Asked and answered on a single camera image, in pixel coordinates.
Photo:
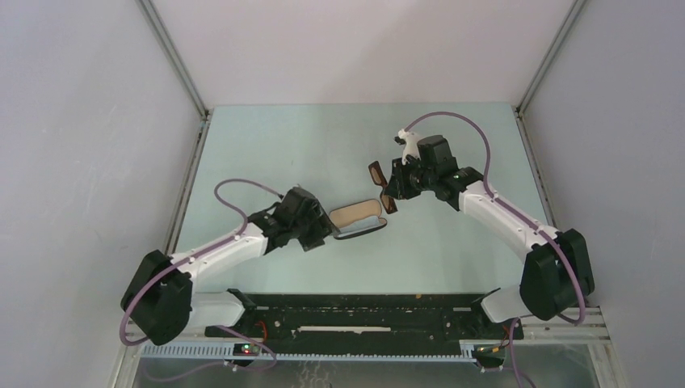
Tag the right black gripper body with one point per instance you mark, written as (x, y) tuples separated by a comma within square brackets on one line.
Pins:
[(412, 179)]

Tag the brown sunglasses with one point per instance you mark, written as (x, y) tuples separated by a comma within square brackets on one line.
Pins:
[(378, 178)]

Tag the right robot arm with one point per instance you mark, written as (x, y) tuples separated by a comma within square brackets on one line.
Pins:
[(556, 265)]

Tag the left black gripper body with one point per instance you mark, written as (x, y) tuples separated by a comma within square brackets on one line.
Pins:
[(307, 230)]

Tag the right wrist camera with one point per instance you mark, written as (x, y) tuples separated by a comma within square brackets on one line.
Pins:
[(409, 140)]

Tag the black glasses case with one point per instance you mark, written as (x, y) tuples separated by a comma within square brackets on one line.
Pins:
[(345, 215)]

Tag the light blue cleaning cloth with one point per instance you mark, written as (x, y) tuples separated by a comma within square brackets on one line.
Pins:
[(368, 224)]

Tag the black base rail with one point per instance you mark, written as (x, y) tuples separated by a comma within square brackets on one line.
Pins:
[(369, 324)]

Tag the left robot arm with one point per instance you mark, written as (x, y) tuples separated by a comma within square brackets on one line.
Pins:
[(171, 293)]

